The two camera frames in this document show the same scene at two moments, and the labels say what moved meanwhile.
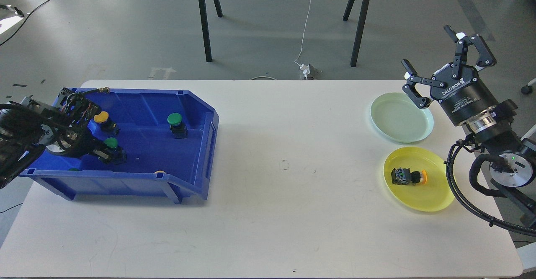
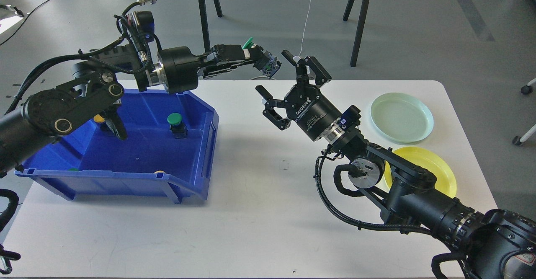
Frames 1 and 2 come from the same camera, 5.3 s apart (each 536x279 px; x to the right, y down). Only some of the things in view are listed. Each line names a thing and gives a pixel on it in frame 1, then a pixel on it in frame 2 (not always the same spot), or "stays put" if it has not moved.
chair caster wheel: [526, 89] stays put
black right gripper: [465, 98] to [305, 105]
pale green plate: [395, 116] stays put
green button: [117, 155] to [268, 64]
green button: [179, 129] stays put
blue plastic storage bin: [168, 135] stays put
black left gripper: [76, 139] to [180, 67]
